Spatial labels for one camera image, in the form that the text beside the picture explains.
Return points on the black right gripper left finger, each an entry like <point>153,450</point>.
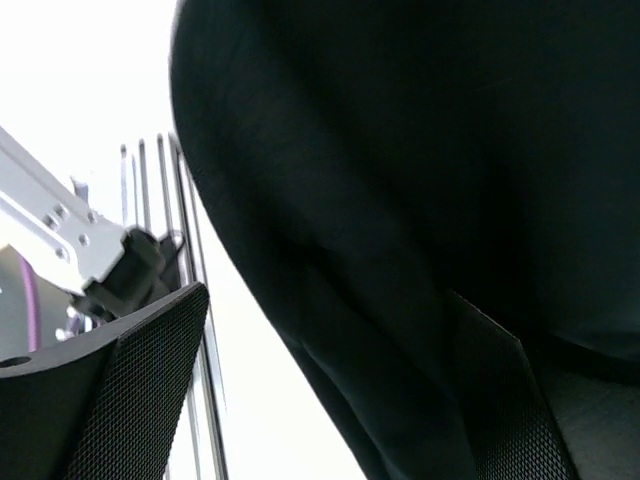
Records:
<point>102,406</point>

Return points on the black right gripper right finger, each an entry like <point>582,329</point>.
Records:
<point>538,407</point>

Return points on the black t shirt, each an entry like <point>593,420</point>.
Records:
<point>361,159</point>

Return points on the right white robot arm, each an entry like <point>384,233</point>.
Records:
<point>110,271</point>

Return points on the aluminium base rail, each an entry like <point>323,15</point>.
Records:
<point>158,196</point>

